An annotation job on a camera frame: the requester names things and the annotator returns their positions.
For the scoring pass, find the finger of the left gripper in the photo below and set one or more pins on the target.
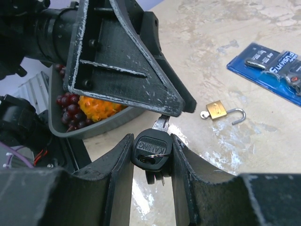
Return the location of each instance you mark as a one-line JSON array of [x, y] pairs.
[[146, 24], [109, 61]]

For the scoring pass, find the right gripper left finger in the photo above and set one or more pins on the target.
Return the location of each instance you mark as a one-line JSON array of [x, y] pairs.
[[96, 195]]

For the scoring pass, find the blue blister card package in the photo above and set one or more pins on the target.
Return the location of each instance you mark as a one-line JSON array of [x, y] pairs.
[[278, 72]]

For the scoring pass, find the orange spiky fruit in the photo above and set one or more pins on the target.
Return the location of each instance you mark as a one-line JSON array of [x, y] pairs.
[[98, 110]]

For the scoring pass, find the brass padlock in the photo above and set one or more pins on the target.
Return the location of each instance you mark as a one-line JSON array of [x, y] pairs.
[[216, 110]]

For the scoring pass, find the purple grapes bunch front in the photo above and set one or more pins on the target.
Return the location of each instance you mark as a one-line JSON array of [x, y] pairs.
[[72, 117]]

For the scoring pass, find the dark green fruit tray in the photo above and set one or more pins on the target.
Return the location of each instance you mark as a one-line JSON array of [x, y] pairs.
[[60, 130]]

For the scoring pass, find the bunch of black keys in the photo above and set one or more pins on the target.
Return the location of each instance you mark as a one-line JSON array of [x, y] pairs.
[[153, 150]]

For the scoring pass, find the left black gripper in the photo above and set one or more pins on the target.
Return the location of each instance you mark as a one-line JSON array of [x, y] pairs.
[[31, 29]]

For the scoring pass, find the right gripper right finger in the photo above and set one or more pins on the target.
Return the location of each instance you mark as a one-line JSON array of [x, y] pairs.
[[205, 195]]

